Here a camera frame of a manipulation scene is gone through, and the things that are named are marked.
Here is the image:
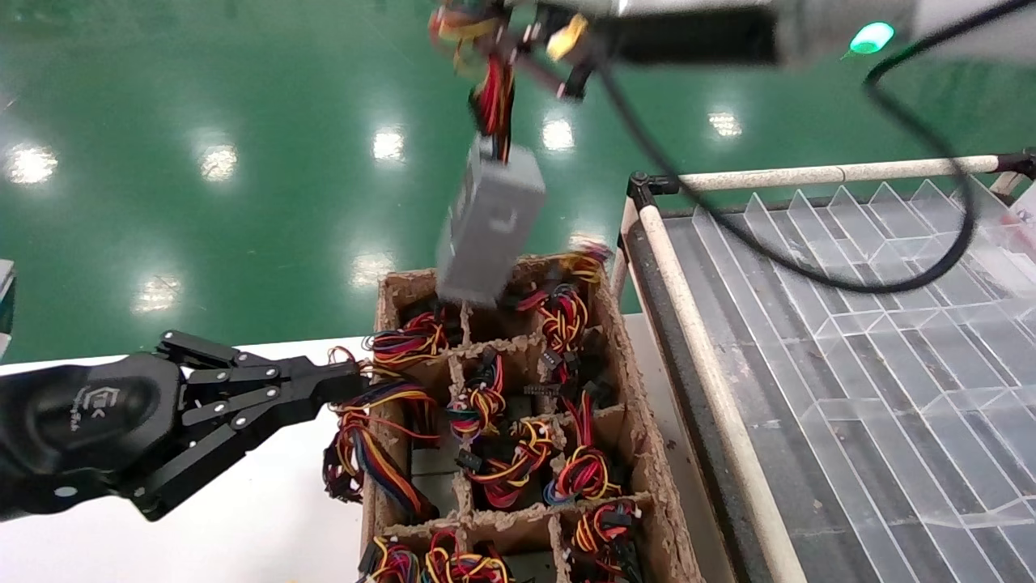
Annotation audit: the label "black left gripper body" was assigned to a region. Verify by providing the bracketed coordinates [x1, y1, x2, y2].
[0, 353, 189, 519]

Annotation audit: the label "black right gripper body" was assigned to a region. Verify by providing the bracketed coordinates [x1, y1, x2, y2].
[599, 15, 778, 67]

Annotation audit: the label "grey power supply coloured wires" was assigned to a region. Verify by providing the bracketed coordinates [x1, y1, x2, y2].
[518, 243, 612, 313]
[362, 312, 451, 370]
[356, 534, 422, 583]
[453, 417, 561, 511]
[427, 0, 592, 310]
[322, 347, 439, 521]
[421, 530, 512, 583]
[541, 382, 624, 504]
[534, 283, 604, 383]
[444, 348, 507, 442]
[567, 498, 648, 583]

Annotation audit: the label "black pipe corner connector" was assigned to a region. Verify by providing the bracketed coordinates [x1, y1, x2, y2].
[626, 172, 679, 213]
[994, 148, 1036, 181]

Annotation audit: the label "white rack leg pipe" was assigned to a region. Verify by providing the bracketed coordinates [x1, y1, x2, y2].
[607, 198, 640, 313]

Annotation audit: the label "brown pulp divider tray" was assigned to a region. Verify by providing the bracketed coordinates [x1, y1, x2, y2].
[356, 253, 701, 583]

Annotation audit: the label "clear acrylic divider tray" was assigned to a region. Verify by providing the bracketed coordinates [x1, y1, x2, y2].
[688, 174, 1036, 583]

